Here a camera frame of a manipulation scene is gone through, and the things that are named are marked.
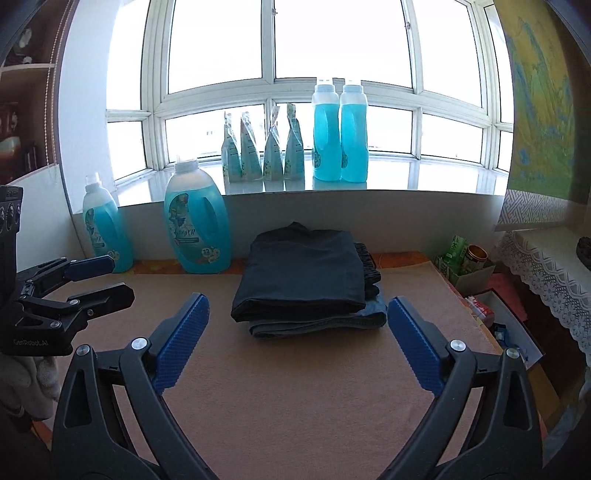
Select large blue detergent bottle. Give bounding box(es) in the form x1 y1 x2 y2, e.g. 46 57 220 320
164 158 232 274

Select landscape scroll painting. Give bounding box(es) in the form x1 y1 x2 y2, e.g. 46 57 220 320
494 0 578 232

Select brown wooden shelf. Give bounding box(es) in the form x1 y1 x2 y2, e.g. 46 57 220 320
0 0 70 185

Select gold can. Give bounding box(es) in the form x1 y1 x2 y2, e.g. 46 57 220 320
463 244 488 273

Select green carton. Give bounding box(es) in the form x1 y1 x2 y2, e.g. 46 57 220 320
448 234 469 264

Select tall blue detergent bottle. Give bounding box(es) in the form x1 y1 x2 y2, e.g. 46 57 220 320
339 78 369 183
311 78 343 182

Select white cardboard box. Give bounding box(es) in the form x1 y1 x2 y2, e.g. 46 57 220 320
436 256 496 298

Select white window frame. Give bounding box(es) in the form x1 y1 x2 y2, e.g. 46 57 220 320
106 0 515 185

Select beige blanket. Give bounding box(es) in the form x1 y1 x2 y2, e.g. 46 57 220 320
44 261 504 480

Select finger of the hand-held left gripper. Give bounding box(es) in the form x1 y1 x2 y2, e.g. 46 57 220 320
16 255 116 296
18 282 136 330

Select white board panel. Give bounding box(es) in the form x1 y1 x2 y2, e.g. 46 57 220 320
7 165 93 296

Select white lace cloth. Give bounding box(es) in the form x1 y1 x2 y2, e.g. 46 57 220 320
496 228 591 356

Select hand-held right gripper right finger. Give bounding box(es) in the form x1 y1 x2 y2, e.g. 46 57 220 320
379 296 543 480

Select dark open box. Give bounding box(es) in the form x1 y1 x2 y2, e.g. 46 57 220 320
464 288 546 370

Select red snack packet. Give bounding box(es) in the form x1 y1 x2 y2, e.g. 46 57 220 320
465 295 495 323

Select black pants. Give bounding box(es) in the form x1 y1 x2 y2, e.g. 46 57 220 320
231 222 382 323

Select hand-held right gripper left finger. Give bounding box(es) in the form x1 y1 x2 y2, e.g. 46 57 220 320
51 292 222 480

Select folded blue jeans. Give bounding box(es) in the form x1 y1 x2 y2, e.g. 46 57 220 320
249 281 387 340

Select small blue detergent bottle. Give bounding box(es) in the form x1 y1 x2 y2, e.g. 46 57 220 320
82 173 134 274

